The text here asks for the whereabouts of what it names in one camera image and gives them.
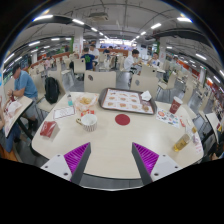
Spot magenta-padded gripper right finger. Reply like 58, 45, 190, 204
131, 142, 183, 186

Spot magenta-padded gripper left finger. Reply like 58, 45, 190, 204
39, 142, 92, 186

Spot clear bottle with tan cap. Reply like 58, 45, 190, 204
172, 133, 191, 153

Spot red paper carton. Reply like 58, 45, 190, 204
39, 120, 60, 138

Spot flat round red coaster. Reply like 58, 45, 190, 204
114, 113, 131, 126

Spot colourful sticker leaflet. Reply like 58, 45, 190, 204
155, 108, 183, 129

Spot white printed card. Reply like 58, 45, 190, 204
52, 105, 76, 120

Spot white leaflet with red text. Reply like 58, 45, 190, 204
191, 133, 204, 154

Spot paper wrap with fried food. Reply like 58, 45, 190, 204
73, 92, 100, 112

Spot small clear blue bottle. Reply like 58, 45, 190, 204
66, 93, 74, 107

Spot red paper cup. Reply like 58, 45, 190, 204
169, 96, 184, 115

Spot crumpled white napkin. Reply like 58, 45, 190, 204
140, 90, 153, 102

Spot printed paper tray liner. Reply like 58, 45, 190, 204
101, 89, 154, 114

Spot black backpack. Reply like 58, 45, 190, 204
44, 76, 61, 105

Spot beige chair with round hole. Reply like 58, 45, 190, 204
129, 73, 160, 99
83, 70, 117, 94

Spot beige side table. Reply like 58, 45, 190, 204
2, 95, 34, 138

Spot beige dining table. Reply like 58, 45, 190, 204
204, 112, 223, 144

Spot white plastic bag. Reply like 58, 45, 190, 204
5, 100, 23, 118

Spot beige chairs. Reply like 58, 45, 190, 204
28, 53, 214, 114

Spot ceiling lights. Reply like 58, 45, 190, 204
3, 13, 224, 88

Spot ceiling air conditioner unit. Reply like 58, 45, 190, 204
88, 11, 110, 22

